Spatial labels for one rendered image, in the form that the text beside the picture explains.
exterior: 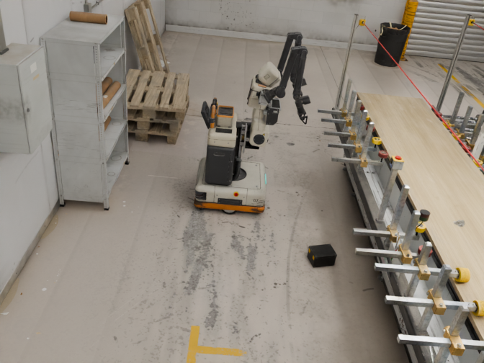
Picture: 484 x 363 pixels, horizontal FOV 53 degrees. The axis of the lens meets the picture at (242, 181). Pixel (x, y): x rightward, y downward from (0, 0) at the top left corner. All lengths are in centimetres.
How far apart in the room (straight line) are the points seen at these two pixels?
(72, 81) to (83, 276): 153
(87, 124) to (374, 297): 272
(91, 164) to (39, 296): 122
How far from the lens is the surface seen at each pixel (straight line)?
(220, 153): 432
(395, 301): 264
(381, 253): 308
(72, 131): 432
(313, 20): 1037
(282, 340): 357
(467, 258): 323
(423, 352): 283
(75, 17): 453
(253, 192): 448
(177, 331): 355
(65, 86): 417
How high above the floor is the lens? 267
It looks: 31 degrees down
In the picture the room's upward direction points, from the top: 6 degrees clockwise
